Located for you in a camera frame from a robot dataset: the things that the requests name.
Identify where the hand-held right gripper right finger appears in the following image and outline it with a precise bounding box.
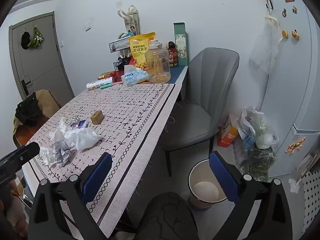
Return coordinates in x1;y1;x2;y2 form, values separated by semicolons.
209;151;293;240

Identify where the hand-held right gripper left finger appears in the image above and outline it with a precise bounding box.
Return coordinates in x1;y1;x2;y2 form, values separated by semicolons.
27;152;113;240

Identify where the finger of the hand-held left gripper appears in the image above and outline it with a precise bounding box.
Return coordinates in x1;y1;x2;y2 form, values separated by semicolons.
0;142;41;178

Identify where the white tissue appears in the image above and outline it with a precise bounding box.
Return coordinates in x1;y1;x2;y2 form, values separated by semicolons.
49;117;73;143
39;147;56;168

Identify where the white trash bin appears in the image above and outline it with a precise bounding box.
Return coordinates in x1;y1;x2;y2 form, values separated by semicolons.
187;158;236;211

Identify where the printed paper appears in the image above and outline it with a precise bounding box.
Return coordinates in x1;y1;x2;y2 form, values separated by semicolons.
51;140;72;167

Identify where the blue white tissue wrapper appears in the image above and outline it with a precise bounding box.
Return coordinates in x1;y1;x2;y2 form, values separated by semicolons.
70;119;90;131

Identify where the small cardboard box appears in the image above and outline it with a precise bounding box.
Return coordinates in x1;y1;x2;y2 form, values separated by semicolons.
90;110;104;125

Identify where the person's left hand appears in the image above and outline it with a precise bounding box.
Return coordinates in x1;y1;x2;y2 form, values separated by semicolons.
0;195;28;238

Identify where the orange cardboard box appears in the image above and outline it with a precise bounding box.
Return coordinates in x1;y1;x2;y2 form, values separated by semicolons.
217;114;239;148

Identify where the black cloth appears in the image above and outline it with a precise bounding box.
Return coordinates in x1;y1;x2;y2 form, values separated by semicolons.
15;92;43;127

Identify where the brown chair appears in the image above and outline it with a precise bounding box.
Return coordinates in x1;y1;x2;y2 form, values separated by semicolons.
13;89;62;148

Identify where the white plastic grocery bag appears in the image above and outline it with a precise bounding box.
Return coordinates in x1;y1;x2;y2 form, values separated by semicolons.
238;106;279;151

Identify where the grey upholstered chair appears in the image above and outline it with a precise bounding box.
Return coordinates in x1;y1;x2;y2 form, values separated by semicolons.
161;47;240;177

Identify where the person's leg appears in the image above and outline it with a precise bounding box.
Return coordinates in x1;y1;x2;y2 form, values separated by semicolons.
134;192;201;240

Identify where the orange giraffe fridge magnet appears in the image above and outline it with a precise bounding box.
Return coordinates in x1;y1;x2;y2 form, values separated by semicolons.
285;137;306;154

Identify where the white lattice panel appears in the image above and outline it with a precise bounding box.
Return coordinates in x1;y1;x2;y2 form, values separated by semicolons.
297;152;320;231

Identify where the white printed roll pack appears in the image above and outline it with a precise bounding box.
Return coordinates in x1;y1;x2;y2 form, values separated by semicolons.
86;78;115;91

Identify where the grey door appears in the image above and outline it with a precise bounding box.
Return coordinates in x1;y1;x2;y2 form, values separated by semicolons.
9;11;75;103

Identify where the blue patterned tissue pack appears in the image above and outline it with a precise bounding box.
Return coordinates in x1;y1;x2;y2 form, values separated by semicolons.
121;65;149;87

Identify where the blue table mat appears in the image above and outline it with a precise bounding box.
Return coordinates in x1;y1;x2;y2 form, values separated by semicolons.
169;66;188;84

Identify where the black hanging hat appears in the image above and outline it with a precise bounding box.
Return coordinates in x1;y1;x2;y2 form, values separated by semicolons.
21;31;31;50

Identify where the white refrigerator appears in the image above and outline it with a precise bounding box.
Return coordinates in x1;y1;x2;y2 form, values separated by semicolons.
259;0;320;178

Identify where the green hanging cloth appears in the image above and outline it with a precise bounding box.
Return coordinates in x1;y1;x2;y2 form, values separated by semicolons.
27;26;44;49

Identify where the clear plastic water jug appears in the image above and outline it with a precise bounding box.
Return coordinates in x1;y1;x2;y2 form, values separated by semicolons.
145;40;172;84

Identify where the red tin can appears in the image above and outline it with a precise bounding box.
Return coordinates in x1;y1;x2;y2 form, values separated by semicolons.
167;41;179;68

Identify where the white mesh hanging bag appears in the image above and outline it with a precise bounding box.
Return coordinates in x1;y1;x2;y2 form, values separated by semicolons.
249;15;284;75

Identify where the yellow snack bag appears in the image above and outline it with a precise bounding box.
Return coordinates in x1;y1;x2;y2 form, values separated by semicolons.
128;32;157;72

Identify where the tall green box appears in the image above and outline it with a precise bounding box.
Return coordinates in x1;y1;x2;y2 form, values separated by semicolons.
173;22;190;67

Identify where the white printed tote bag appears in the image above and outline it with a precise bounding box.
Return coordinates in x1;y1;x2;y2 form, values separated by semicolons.
117;5;141;37

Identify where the black door lock handle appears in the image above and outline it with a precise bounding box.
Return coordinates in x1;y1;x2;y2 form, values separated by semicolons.
20;79;34;93

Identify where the black wire rack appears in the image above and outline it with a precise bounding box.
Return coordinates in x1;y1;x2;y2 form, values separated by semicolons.
108;36;133;72

